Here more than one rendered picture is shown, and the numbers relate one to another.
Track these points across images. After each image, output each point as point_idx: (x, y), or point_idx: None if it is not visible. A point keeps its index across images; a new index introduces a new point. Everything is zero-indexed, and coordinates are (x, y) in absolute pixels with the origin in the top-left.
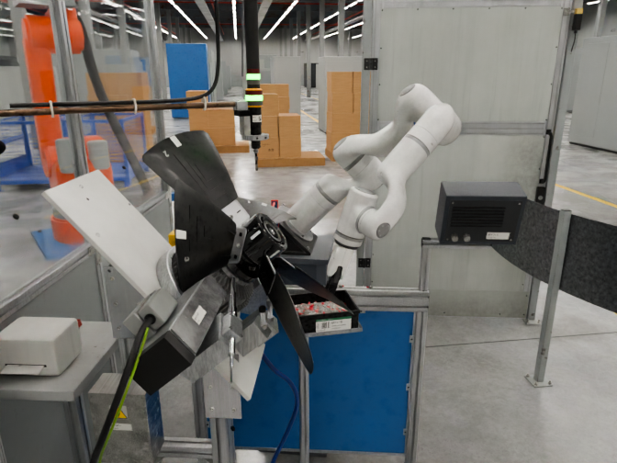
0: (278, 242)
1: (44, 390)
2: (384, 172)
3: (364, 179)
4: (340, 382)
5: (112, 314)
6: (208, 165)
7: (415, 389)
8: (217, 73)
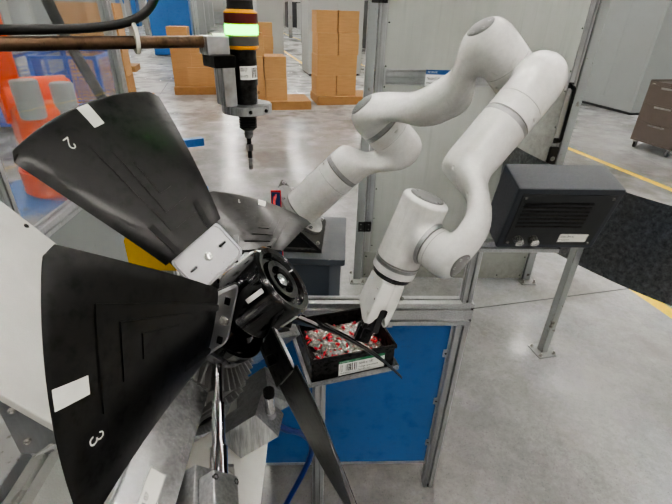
0: (294, 298)
1: None
2: (459, 167)
3: (393, 155)
4: (357, 399)
5: (9, 424)
6: (162, 162)
7: (444, 403)
8: None
